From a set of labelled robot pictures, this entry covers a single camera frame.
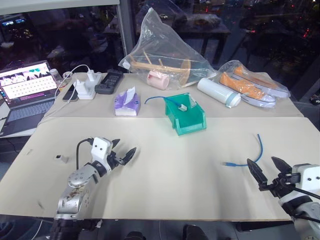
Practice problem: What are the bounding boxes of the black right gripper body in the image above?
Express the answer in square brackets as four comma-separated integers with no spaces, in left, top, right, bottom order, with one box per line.
[258,171,301,199]

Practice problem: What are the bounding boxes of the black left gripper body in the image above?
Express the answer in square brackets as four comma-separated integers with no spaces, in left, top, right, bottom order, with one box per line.
[104,149,126,173]

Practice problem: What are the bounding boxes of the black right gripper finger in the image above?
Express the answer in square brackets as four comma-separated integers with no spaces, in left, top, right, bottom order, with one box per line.
[246,157,267,186]
[271,156,292,174]

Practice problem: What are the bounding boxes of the purple tissue pack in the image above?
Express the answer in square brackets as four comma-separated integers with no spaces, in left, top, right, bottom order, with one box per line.
[113,85,141,117]

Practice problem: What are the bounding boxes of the white power strip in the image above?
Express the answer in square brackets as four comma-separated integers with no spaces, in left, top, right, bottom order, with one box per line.
[76,71,102,101]

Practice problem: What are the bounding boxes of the black handheld device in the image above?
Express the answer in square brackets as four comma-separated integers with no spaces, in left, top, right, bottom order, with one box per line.
[94,69,124,95]

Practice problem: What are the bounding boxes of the green plastic parts bin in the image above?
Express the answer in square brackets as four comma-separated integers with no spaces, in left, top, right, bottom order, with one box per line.
[163,92,208,137]

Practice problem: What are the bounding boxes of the black smartphone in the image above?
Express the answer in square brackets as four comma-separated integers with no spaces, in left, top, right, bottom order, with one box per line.
[62,82,79,103]

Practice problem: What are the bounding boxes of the pink mug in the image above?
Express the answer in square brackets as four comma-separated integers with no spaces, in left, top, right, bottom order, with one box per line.
[146,69,171,91]

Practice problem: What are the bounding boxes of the dark rounded shape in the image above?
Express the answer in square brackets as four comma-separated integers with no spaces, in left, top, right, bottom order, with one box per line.
[125,230,149,240]
[182,223,209,240]

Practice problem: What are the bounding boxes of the orange canvas shoe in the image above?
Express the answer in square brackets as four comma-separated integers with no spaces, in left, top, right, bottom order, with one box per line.
[219,71,277,107]
[233,65,289,97]

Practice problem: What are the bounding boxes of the wooden rack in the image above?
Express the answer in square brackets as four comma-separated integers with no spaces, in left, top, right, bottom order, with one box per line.
[128,50,192,89]

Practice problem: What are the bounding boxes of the white thermos bottle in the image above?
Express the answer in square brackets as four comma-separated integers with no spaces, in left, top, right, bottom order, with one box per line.
[197,77,242,109]

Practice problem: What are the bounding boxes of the clear bottle white cap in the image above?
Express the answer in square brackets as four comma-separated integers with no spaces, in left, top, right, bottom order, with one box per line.
[49,68,62,87]

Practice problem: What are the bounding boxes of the clear shoe bag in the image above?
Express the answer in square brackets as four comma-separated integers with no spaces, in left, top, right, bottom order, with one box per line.
[212,59,292,109]

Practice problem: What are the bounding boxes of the open grey laptop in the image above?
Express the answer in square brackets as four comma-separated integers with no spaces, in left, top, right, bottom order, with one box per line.
[0,60,61,139]

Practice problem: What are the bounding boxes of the large clear plastic bag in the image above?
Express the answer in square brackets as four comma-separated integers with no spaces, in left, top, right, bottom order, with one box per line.
[117,7,217,91]

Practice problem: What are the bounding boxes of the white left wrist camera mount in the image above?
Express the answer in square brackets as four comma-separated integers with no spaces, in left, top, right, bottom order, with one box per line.
[90,136,113,174]

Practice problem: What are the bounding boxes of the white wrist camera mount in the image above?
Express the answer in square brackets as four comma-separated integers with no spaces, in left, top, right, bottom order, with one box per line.
[90,136,113,174]
[291,163,320,194]

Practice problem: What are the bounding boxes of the blue Ethernet cable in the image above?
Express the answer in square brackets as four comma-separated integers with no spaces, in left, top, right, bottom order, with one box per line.
[220,133,265,168]

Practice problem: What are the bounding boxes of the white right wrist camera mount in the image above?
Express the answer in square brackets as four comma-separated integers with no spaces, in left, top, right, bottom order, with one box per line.
[291,163,320,194]

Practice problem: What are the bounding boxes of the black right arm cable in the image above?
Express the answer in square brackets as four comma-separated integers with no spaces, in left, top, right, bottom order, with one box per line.
[292,186,320,201]

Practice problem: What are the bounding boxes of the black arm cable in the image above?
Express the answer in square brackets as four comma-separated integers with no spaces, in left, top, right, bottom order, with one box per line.
[292,186,320,201]
[75,137,95,171]

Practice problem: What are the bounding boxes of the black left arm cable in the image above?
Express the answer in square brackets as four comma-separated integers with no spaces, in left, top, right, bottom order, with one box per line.
[75,137,95,171]

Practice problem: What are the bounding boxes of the blue cable with coupler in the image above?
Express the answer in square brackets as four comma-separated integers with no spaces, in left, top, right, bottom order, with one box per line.
[144,96,187,112]

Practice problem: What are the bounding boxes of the white charging cable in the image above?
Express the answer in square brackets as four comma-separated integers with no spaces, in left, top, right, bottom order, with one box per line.
[54,64,91,101]

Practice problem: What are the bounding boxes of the grey window frame post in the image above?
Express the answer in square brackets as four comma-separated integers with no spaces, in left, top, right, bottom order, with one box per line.
[118,0,137,74]

